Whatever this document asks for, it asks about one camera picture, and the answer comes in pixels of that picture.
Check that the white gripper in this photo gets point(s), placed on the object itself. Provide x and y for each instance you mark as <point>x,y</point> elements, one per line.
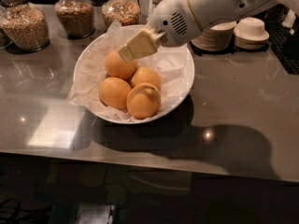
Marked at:
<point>175,20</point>

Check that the orange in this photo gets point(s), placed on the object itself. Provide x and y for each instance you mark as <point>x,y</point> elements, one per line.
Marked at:
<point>146,75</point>
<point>113,92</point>
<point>117,67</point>
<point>143,101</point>

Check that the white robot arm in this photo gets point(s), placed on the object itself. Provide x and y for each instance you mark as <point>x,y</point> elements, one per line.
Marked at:
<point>209,13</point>

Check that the white bowl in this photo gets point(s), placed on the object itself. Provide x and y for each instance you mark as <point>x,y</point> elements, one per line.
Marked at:
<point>180,78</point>

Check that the glass jar of cereal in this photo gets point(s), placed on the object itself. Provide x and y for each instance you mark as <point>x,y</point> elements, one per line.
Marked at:
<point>124,11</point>

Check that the white stand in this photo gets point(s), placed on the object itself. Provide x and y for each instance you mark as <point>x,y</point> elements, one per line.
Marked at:
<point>145,10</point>

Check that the large stack paper bowls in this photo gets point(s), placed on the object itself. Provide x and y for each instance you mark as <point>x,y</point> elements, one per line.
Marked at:
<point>217,38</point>

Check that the glass jar of grains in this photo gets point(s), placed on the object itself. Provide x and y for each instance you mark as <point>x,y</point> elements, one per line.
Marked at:
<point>76,17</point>

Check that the small stack paper bowls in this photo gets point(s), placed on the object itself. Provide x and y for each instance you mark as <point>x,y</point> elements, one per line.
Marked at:
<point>250,33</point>

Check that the glass jar of nuts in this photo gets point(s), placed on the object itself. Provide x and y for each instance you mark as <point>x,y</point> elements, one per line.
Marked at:
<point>25,26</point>

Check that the silver device under table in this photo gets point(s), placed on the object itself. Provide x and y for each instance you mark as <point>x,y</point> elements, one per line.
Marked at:
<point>95,214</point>

